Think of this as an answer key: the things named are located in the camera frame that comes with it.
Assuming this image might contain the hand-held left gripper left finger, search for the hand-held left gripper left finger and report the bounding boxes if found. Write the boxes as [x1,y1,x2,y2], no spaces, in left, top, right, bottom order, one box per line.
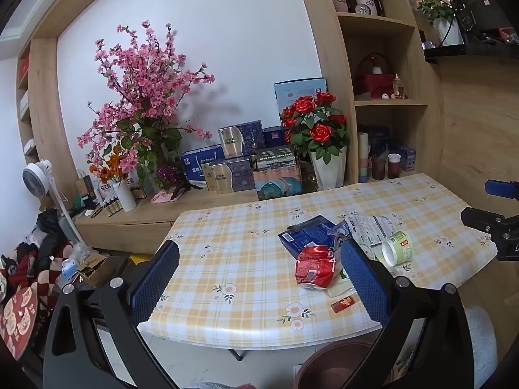
[42,240,181,389]

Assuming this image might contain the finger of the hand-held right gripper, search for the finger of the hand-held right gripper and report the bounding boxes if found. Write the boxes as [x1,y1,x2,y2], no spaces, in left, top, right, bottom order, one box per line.
[485,179,519,202]
[461,206,519,236]

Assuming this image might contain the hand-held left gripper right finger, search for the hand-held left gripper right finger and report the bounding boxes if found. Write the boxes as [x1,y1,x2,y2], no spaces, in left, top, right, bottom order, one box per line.
[340,239,475,389]

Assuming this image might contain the small red packet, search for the small red packet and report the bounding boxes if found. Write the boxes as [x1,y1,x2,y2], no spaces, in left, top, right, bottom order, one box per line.
[330,296,361,313]

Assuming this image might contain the crushed red can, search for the crushed red can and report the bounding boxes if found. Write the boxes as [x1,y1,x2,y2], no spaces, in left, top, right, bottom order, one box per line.
[295,245,339,290]

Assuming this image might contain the green paper cup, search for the green paper cup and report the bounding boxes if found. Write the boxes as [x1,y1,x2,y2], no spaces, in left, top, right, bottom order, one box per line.
[381,230,415,267]

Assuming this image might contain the blue coffee box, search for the blue coffee box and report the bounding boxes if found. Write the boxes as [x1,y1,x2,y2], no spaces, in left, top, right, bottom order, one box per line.
[278,215,345,260]

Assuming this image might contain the brown plastic trash bin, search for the brown plastic trash bin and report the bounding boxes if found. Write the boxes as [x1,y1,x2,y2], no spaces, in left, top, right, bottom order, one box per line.
[294,340,390,389]

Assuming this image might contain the crushed purple can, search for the crushed purple can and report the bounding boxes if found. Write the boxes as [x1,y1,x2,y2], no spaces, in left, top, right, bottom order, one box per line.
[326,223,353,252]

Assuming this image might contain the white foil cup lid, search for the white foil cup lid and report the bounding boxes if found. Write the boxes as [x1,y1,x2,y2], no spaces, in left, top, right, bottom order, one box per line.
[344,215,396,249]

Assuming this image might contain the open cardboard box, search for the open cardboard box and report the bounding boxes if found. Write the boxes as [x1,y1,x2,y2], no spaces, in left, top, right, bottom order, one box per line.
[77,251,122,288]

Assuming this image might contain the wooden sideboard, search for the wooden sideboard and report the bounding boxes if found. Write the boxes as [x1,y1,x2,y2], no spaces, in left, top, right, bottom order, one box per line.
[74,188,260,254]

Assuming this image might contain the pink cloth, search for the pink cloth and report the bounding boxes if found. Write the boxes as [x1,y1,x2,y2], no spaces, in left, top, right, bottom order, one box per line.
[151,188,183,204]

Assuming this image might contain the row of small brown bottles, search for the row of small brown bottles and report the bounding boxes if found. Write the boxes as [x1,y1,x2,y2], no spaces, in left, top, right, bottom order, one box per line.
[99,186,147,216]

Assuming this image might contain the orange flowers in white vase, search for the orange flowers in white vase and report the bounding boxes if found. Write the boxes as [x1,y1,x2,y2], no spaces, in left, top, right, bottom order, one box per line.
[88,146,139,212]

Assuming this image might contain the small black tripod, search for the small black tripod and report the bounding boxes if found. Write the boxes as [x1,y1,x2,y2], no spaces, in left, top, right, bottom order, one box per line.
[170,178,203,201]

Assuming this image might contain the blue box with white print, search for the blue box with white print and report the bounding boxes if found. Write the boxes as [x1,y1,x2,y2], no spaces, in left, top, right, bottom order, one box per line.
[399,144,417,172]

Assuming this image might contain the grey fuzzy rug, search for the grey fuzzy rug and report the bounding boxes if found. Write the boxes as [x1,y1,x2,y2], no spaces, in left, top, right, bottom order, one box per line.
[462,306,497,382]

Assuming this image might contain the purple flower bunch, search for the purple flower bunch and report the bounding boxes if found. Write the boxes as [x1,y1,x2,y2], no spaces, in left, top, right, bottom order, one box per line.
[156,165,179,189]

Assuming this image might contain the red roses in white vase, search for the red roses in white vase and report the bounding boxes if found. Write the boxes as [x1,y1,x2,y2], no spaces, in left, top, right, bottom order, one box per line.
[280,92,350,191]

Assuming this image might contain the dark paper bag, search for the dark paper bag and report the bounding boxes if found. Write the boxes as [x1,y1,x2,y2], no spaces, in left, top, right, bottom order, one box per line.
[75,169,102,207]

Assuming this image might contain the dark cloth pile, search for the dark cloth pile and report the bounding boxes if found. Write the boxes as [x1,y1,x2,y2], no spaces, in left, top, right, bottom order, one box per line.
[0,208,78,292]

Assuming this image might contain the stack of pastel cups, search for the stack of pastel cups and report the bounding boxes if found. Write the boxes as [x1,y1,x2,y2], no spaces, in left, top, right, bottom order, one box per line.
[357,132,370,183]

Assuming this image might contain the blue and white carton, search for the blue and white carton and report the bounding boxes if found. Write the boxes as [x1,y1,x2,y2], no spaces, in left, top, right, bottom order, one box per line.
[180,146,225,189]

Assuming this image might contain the pink and teal box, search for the pink and teal box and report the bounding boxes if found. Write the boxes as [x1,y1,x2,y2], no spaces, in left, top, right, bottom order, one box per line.
[253,164,304,201]

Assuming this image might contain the gold and blue gift box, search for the gold and blue gift box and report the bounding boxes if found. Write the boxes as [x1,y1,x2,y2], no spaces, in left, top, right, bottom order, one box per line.
[203,158,256,194]

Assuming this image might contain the red patterned round cushion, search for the red patterned round cushion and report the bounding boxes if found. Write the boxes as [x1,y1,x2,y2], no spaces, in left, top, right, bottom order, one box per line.
[0,286,39,361]

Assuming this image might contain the dark green box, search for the dark green box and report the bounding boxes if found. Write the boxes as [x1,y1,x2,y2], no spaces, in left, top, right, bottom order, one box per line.
[255,146,296,171]

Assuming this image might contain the white desk fan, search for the white desk fan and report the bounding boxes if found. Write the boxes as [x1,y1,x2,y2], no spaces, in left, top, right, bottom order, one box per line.
[22,160,82,244]

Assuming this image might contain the silver and blue gift box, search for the silver and blue gift box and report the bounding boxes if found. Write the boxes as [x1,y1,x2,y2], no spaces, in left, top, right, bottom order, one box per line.
[218,120,265,159]

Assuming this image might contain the small dark blue box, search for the small dark blue box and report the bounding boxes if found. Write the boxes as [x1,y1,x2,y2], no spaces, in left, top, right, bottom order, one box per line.
[263,126,284,147]

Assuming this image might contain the pink roses in white pot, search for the pink roses in white pot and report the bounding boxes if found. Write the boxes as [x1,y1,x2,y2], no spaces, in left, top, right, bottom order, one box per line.
[416,0,465,45]

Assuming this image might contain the pink blossom flower arrangement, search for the pink blossom flower arrangement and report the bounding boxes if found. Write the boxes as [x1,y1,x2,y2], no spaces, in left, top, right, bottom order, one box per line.
[77,20,215,179]

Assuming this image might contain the light blue flat box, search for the light blue flat box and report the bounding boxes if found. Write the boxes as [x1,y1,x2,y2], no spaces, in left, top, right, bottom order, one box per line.
[273,78,328,110]

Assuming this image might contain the wooden shelf unit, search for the wooden shelf unit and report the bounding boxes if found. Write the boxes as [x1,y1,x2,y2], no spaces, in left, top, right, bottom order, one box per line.
[292,0,447,191]

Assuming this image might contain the black wall shelf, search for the black wall shelf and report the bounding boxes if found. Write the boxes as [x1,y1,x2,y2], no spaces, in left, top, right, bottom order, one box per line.
[424,0,519,63]

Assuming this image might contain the red basket with handle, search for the red basket with handle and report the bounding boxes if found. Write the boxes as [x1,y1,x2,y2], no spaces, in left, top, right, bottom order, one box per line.
[355,53,394,99]

